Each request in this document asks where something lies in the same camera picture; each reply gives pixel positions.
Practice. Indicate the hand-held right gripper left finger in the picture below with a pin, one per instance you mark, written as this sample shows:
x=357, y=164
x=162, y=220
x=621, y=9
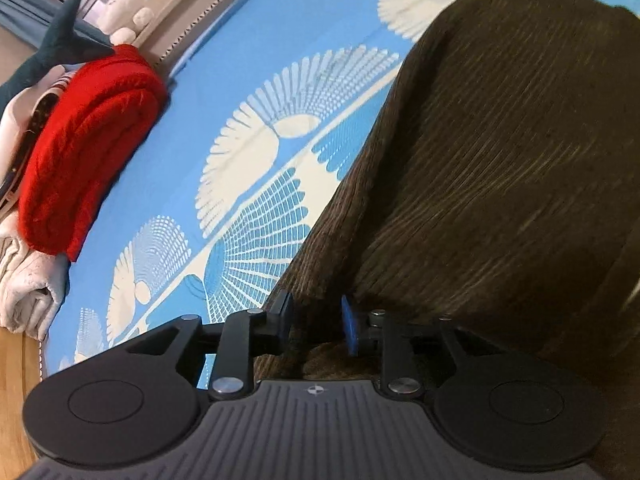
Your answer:
x=285, y=320

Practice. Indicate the dark teal shark plush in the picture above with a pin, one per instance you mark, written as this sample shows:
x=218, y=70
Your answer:
x=55, y=50

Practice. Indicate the blue printed bed sheet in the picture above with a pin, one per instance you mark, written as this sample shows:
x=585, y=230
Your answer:
x=210, y=90

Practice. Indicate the blue curtain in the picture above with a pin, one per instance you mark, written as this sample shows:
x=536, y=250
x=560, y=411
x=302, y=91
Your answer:
x=22, y=15

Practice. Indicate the red knitted blanket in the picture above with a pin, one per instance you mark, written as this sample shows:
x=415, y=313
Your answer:
x=85, y=150

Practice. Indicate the cream folded blanket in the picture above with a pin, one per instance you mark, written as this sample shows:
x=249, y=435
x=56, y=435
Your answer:
x=25, y=290

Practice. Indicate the striped folded garment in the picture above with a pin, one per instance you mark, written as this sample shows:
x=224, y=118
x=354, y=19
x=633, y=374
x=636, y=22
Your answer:
x=30, y=125

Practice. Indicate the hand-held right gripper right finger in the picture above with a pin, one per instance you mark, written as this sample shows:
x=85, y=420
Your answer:
x=350, y=327

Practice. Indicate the white plush toy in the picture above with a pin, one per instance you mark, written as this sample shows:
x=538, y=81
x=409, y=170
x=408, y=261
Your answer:
x=125, y=15

